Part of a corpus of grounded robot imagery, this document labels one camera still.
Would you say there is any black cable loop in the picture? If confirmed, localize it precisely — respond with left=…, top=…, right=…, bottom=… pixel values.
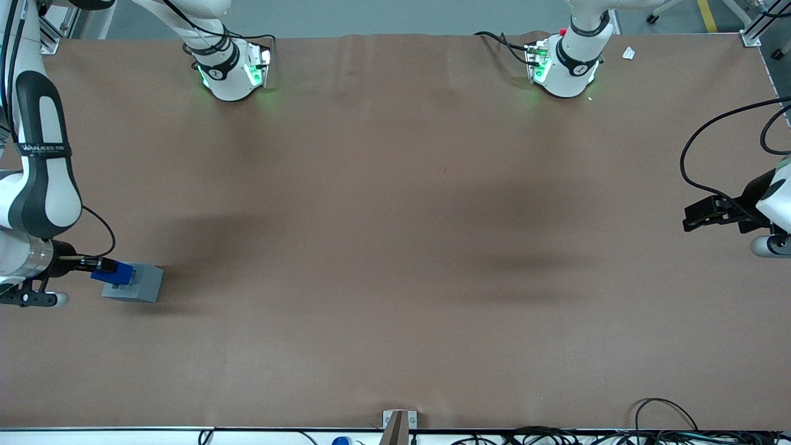
left=634, top=398, right=700, bottom=433

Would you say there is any white chair leg with caster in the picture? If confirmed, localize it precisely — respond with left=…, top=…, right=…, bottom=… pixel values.
left=645, top=0, right=688, bottom=25

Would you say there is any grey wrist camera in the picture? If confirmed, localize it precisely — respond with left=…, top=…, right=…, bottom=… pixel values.
left=749, top=234, right=791, bottom=258
left=0, top=289, right=70, bottom=309

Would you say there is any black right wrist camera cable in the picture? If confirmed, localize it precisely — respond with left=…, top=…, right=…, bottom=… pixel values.
left=79, top=205, right=117, bottom=260

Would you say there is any blue plastic insert part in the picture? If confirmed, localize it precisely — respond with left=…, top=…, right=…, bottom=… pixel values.
left=91, top=260, right=135, bottom=287

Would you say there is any short black looped cable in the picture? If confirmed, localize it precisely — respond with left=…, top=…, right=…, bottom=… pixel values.
left=759, top=104, right=791, bottom=156

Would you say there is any black arm base cable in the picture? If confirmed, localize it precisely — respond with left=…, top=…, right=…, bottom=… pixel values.
left=162, top=0, right=277, bottom=57
left=473, top=30, right=536, bottom=66

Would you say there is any black tangled cable bundle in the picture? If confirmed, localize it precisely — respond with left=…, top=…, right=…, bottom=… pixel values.
left=450, top=425, right=791, bottom=445

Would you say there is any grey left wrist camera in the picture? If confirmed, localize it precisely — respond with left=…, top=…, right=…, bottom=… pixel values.
left=749, top=234, right=791, bottom=258

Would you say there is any long black left wrist cable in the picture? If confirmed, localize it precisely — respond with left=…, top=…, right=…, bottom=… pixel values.
left=679, top=96, right=791, bottom=216

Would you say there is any aluminium frame post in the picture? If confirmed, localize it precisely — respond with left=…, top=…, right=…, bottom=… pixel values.
left=37, top=6, right=61, bottom=56
left=740, top=0, right=791, bottom=48

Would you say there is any gray square base block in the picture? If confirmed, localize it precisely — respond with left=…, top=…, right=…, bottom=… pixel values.
left=101, top=263, right=165, bottom=303

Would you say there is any grey metal camera mount bracket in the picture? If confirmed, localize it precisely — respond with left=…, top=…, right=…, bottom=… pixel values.
left=379, top=409, right=418, bottom=445

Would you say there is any black left arm base cable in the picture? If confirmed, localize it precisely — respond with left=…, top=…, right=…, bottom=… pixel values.
left=473, top=30, right=536, bottom=66

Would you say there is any black right arm base cable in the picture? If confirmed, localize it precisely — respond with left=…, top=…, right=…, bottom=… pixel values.
left=162, top=0, right=277, bottom=57

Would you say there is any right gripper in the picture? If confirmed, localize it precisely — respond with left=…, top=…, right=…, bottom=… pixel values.
left=0, top=227, right=119, bottom=290

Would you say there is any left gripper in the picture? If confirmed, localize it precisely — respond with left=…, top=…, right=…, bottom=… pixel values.
left=682, top=157, right=791, bottom=235

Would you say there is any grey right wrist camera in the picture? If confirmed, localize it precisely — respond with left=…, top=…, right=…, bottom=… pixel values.
left=0, top=289, right=70, bottom=309

